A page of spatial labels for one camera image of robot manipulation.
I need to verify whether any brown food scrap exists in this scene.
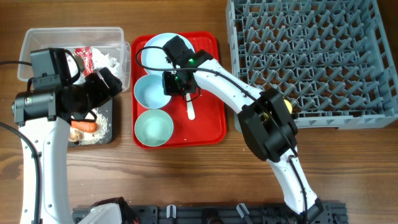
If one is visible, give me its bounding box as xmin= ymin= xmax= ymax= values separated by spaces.
xmin=68 ymin=129 xmax=84 ymax=143

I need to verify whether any white tissue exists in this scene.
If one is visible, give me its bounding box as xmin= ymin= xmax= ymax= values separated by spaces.
xmin=91 ymin=48 xmax=121 ymax=78

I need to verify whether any light green bowl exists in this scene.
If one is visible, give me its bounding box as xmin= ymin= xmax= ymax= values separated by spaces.
xmin=134 ymin=110 xmax=174 ymax=147

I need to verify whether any clear plastic waste bin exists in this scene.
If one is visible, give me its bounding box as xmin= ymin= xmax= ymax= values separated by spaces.
xmin=19 ymin=27 xmax=131 ymax=91

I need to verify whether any orange carrot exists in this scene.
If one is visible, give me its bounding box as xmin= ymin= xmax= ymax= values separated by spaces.
xmin=71 ymin=121 xmax=98 ymax=133

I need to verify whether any grey dishwasher rack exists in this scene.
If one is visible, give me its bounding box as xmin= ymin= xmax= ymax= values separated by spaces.
xmin=226 ymin=0 xmax=397 ymax=129

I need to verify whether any black plastic tray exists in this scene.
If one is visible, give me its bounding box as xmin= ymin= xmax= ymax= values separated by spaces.
xmin=68 ymin=100 xmax=113 ymax=147

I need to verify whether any white plastic spoon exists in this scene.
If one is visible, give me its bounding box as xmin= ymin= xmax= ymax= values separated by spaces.
xmin=186 ymin=93 xmax=195 ymax=120

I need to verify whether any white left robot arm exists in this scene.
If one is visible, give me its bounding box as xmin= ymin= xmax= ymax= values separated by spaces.
xmin=12 ymin=68 xmax=122 ymax=223

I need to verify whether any light blue plate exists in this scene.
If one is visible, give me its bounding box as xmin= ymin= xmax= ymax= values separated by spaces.
xmin=139 ymin=33 xmax=195 ymax=68

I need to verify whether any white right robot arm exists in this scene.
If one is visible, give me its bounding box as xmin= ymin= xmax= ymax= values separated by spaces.
xmin=164 ymin=49 xmax=323 ymax=223

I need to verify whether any yellow plastic cup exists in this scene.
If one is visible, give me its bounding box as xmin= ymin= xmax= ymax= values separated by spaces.
xmin=263 ymin=99 xmax=293 ymax=119

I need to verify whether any red snack wrapper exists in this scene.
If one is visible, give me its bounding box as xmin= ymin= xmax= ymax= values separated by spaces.
xmin=74 ymin=47 xmax=93 ymax=77

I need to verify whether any red serving tray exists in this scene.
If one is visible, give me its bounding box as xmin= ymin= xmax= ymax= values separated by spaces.
xmin=131 ymin=31 xmax=227 ymax=149

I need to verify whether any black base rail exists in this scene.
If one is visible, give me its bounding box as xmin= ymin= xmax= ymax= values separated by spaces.
xmin=71 ymin=202 xmax=348 ymax=224

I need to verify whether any light blue bowl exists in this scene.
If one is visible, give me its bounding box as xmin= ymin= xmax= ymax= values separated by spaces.
xmin=134 ymin=75 xmax=172 ymax=110

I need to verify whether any white rice pile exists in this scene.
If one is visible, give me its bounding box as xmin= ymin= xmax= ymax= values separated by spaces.
xmin=80 ymin=108 xmax=109 ymax=145

